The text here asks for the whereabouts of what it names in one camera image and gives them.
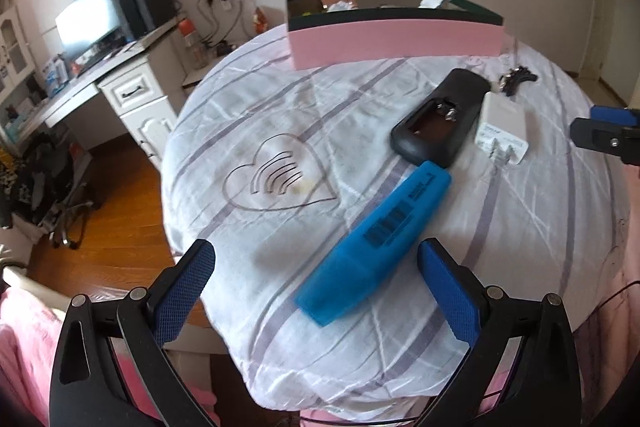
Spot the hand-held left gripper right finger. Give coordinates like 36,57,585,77
417,238,585,427

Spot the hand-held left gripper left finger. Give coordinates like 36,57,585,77
49,238,218,427

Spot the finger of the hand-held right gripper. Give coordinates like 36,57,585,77
571,118,640,165
591,106,640,128

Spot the blue highlighter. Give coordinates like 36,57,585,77
295,159,453,329

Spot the white charger plug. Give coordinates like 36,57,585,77
472,93,531,166

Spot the black key bunch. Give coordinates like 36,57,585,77
497,66,542,98

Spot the black remote control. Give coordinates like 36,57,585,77
390,68,489,168

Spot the pink cardboard box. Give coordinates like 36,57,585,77
285,0,506,72

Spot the pink bedding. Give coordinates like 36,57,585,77
0,282,67,427

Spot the black office chair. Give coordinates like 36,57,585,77
7,132,103,252

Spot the white desk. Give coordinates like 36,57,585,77
30,19,187,168

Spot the white striped quilt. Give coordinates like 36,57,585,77
160,27,631,413

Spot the white low nightstand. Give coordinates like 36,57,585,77
181,42,238,88

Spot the blue white carton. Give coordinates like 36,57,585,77
42,57,69,98

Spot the orange capped water bottle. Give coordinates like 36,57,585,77
179,18,199,68

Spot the black computer monitor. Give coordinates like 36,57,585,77
54,0,124,58

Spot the black power cable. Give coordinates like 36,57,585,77
197,0,236,50

